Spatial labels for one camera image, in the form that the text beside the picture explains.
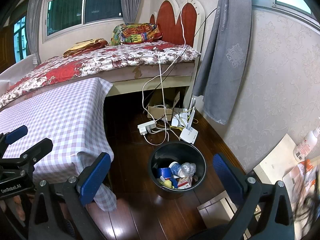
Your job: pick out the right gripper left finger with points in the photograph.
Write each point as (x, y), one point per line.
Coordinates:
(59, 208)

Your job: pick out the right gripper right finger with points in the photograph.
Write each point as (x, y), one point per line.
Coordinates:
(276, 219)

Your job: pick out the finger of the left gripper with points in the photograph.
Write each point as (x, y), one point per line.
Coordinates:
(32, 155)
(13, 136)

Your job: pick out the clear plastic bag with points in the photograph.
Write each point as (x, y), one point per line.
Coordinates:
(188, 169)

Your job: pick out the white paper cup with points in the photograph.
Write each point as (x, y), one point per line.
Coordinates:
(176, 169)

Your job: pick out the yellow wrapper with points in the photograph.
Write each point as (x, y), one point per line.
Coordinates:
(166, 182)

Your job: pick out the blue paper cup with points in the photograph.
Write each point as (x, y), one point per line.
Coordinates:
(164, 172)

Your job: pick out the red snack packet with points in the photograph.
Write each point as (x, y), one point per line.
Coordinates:
(184, 183)

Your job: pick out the black round trash bin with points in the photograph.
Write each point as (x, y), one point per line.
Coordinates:
(181, 152)

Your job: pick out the person's left hand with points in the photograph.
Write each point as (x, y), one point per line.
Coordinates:
(15, 205)

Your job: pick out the pink checkered tablecloth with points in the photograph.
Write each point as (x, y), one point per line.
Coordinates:
(71, 116)

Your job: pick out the white plastic bottle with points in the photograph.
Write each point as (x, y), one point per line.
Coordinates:
(306, 145)

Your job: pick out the white router box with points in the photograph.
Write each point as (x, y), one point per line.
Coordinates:
(189, 135)

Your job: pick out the folded red yellow blanket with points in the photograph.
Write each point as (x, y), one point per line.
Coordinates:
(87, 45)

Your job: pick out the white power strip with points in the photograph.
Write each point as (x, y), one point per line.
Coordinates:
(146, 127)

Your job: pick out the white modem device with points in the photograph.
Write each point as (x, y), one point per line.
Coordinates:
(179, 120)

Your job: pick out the cardboard box under bed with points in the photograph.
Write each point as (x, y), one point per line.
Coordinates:
(162, 103)

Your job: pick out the bed with floral sheet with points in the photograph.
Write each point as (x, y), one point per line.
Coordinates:
(59, 69)

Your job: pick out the grey hanging curtain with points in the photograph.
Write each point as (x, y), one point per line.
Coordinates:
(220, 74)

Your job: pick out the colourful patterned pillow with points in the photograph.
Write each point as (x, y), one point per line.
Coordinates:
(135, 33)

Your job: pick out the red heart-shaped headboard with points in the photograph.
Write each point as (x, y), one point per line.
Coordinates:
(177, 25)

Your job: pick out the window with white frame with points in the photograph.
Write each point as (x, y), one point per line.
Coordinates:
(62, 16)

